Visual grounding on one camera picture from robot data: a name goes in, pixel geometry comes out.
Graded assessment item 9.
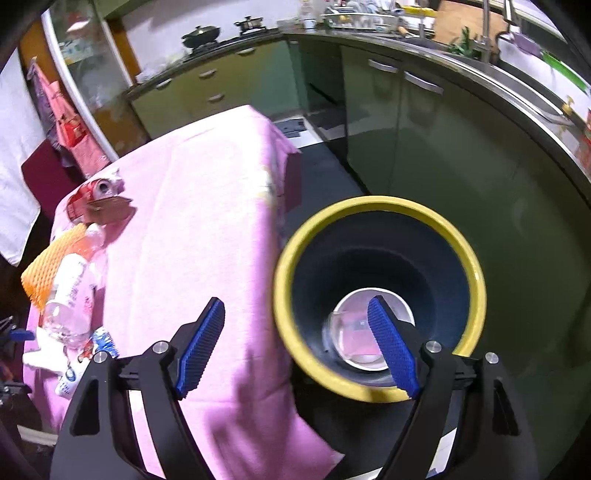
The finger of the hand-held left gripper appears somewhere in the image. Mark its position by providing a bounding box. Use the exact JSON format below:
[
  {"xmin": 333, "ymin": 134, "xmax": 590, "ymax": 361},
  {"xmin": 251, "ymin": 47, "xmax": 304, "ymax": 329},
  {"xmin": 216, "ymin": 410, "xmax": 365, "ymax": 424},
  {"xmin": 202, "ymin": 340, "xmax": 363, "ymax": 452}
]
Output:
[{"xmin": 0, "ymin": 316, "xmax": 37, "ymax": 344}]

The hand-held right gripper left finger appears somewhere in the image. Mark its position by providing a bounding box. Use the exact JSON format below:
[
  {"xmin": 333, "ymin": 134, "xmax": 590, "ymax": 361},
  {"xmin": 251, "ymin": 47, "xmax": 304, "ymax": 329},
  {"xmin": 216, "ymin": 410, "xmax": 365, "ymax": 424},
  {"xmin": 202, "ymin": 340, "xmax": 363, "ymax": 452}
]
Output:
[{"xmin": 50, "ymin": 296, "xmax": 227, "ymax": 480}]

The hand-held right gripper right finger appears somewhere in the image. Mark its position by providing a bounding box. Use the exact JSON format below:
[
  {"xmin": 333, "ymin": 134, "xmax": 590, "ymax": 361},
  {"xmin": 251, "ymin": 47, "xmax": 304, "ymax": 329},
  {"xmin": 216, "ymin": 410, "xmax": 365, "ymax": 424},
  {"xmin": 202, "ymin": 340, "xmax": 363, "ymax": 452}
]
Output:
[{"xmin": 367, "ymin": 295, "xmax": 541, "ymax": 480}]

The clear plastic bottle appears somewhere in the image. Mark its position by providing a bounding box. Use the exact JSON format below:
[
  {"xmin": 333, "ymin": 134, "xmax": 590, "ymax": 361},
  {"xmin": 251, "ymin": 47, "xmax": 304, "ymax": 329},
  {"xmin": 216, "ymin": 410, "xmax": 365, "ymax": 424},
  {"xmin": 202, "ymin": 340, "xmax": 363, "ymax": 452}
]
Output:
[{"xmin": 39, "ymin": 226, "xmax": 109, "ymax": 347}]

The orange foam fruit net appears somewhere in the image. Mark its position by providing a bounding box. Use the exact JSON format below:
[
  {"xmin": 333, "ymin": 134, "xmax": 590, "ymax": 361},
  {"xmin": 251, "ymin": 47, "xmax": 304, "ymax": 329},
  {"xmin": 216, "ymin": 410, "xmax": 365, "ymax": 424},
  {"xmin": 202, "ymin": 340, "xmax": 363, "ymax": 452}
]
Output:
[{"xmin": 21, "ymin": 224, "xmax": 88, "ymax": 310}]

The black bin with yellow rim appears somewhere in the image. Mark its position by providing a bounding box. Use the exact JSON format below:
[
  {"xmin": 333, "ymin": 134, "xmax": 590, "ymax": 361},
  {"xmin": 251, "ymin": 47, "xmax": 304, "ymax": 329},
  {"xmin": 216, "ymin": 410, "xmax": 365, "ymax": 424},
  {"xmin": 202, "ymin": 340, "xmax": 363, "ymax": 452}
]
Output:
[{"xmin": 273, "ymin": 196, "xmax": 487, "ymax": 404}]

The crushed red drink can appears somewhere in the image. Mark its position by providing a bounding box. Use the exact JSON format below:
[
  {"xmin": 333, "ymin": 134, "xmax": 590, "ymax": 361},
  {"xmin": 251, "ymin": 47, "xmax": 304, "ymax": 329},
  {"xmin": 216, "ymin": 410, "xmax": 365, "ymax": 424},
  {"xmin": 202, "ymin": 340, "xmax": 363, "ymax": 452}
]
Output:
[{"xmin": 67, "ymin": 168, "xmax": 125, "ymax": 222}]

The paper packet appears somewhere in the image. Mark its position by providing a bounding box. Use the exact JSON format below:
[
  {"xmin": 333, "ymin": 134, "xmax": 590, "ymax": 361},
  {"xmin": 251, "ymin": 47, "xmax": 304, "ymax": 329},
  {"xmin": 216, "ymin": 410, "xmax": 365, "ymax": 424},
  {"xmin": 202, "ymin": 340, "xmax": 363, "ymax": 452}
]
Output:
[{"xmin": 83, "ymin": 196, "xmax": 134, "ymax": 227}]

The white crumpled tissue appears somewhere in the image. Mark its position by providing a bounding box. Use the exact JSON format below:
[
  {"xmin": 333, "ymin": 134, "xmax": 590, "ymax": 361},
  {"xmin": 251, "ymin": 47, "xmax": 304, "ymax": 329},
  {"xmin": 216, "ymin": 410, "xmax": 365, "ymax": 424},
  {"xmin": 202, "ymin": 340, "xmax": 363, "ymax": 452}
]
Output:
[{"xmin": 22, "ymin": 325, "xmax": 70, "ymax": 372}]

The white plastic cup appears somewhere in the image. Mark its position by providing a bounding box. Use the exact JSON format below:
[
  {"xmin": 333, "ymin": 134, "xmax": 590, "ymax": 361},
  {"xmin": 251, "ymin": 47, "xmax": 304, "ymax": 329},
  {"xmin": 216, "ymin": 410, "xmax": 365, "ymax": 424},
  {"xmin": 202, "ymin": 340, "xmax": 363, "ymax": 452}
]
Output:
[{"xmin": 323, "ymin": 287, "xmax": 415, "ymax": 372}]

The pink tablecloth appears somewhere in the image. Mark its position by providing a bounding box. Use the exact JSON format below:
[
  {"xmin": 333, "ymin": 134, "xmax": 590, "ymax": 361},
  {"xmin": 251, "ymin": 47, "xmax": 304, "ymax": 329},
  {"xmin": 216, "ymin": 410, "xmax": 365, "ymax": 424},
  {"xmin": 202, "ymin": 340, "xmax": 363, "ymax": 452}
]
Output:
[{"xmin": 25, "ymin": 104, "xmax": 345, "ymax": 478}]

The dark red chair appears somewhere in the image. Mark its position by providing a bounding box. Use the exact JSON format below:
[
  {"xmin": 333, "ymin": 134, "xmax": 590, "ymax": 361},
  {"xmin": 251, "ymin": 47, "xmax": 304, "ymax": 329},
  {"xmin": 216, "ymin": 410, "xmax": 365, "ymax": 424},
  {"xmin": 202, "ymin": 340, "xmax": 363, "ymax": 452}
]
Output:
[{"xmin": 21, "ymin": 141, "xmax": 70, "ymax": 222}]

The white hanging towel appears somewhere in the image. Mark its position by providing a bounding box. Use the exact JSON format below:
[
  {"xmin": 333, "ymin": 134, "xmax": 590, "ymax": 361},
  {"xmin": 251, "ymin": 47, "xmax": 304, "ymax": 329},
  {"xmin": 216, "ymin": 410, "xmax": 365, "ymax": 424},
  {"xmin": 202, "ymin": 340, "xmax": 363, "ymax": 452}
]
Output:
[{"xmin": 0, "ymin": 48, "xmax": 44, "ymax": 266}]

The dark green kitchen cabinet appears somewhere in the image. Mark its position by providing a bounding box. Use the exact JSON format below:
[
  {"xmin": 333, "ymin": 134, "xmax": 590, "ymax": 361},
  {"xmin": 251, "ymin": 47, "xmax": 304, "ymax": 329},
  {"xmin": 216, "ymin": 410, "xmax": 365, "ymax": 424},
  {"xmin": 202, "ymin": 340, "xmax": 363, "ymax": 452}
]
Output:
[{"xmin": 284, "ymin": 32, "xmax": 591, "ymax": 416}]

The pink hanging cloth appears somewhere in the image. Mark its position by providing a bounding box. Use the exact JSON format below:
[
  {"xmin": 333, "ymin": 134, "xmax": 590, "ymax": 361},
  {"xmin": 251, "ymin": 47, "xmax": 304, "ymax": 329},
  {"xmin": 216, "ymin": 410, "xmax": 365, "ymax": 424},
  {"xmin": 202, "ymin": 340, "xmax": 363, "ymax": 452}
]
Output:
[{"xmin": 28, "ymin": 60, "xmax": 109, "ymax": 178}]

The black floor mat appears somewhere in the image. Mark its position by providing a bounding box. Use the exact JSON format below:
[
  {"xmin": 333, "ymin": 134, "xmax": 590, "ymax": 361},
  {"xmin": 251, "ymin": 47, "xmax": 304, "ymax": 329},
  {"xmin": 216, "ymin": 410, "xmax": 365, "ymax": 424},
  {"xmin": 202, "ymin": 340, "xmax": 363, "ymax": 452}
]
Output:
[{"xmin": 276, "ymin": 117, "xmax": 308, "ymax": 139}]

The light green drawer cabinet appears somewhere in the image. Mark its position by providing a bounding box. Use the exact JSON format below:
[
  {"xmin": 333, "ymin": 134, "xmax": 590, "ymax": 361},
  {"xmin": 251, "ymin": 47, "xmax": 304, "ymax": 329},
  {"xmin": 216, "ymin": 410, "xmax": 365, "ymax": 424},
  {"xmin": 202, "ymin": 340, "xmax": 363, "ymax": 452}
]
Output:
[{"xmin": 127, "ymin": 39, "xmax": 298, "ymax": 139}]

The white framed glass door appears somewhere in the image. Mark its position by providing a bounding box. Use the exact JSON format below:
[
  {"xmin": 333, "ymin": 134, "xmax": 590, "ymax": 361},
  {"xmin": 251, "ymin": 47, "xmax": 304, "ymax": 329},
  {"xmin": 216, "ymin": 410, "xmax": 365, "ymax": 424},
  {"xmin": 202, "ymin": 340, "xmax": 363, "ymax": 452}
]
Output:
[{"xmin": 41, "ymin": 0, "xmax": 153, "ymax": 162}]

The black wok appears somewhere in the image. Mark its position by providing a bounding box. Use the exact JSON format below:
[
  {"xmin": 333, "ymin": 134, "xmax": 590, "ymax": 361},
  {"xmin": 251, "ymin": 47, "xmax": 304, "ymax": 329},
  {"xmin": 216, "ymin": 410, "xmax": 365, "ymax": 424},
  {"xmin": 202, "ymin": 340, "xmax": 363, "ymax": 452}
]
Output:
[{"xmin": 181, "ymin": 25, "xmax": 221, "ymax": 49}]

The green potted plant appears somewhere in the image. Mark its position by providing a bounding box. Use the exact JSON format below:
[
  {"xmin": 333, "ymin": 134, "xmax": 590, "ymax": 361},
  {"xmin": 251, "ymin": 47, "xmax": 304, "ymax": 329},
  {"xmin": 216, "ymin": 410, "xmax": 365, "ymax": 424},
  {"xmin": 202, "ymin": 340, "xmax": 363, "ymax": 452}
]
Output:
[{"xmin": 448, "ymin": 28, "xmax": 485, "ymax": 58}]

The green plastic tray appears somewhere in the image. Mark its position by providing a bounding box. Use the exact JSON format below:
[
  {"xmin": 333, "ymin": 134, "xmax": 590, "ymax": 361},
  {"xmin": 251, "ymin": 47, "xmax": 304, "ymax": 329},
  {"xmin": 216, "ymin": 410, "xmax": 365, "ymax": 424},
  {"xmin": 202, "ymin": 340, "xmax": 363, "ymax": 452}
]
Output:
[{"xmin": 542, "ymin": 51, "xmax": 587, "ymax": 90}]

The steel cooking pot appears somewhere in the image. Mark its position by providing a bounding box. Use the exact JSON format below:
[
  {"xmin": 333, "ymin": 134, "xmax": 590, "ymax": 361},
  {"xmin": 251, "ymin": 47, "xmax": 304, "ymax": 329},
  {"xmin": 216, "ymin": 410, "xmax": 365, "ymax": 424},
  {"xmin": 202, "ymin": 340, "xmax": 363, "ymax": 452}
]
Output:
[{"xmin": 234, "ymin": 15, "xmax": 269, "ymax": 35}]

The steel sink faucet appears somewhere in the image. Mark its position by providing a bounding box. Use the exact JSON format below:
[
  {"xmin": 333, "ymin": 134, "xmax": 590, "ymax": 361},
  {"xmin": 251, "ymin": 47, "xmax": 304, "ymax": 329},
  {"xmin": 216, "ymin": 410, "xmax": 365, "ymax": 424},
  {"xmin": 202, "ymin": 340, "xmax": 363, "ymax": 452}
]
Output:
[{"xmin": 480, "ymin": 0, "xmax": 496, "ymax": 63}]

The purple plastic tray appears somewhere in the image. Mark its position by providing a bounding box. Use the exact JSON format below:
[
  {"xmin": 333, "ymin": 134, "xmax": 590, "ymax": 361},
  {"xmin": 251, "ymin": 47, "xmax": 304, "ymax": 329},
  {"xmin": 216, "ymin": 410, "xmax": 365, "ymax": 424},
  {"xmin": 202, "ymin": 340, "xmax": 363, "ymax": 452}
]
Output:
[{"xmin": 510, "ymin": 32, "xmax": 536, "ymax": 54}]

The wooden cutting board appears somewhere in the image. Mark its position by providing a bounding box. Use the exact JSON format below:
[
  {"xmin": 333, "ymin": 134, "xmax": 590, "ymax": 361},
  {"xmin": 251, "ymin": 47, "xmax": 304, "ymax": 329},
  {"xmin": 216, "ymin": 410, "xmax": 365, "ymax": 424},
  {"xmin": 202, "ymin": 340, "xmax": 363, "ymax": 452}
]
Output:
[{"xmin": 434, "ymin": 7, "xmax": 509, "ymax": 51}]

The dish rack with dishes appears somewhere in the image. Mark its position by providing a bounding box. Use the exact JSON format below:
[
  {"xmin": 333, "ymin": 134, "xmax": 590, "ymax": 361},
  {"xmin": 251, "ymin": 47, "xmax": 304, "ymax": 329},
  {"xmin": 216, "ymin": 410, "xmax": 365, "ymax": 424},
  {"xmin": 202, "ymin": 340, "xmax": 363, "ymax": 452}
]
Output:
[{"xmin": 321, "ymin": 0, "xmax": 402, "ymax": 33}]

